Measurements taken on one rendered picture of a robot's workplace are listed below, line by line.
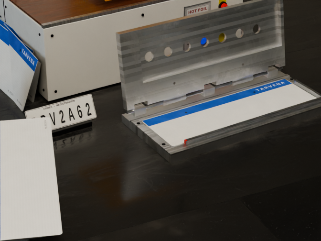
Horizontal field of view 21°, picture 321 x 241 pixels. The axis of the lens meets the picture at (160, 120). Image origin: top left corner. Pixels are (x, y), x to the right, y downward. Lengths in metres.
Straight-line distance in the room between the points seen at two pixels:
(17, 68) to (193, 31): 0.42
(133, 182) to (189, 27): 0.41
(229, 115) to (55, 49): 0.42
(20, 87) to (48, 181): 0.51
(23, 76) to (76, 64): 0.13
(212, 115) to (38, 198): 0.56
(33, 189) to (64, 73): 0.53
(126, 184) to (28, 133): 0.22
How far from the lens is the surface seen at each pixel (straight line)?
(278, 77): 2.11
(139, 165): 1.79
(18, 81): 2.05
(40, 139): 1.69
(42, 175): 1.59
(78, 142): 1.88
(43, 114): 1.90
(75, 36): 2.00
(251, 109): 1.97
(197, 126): 1.89
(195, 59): 1.98
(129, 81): 1.89
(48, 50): 1.98
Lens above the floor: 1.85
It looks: 29 degrees down
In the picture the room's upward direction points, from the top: straight up
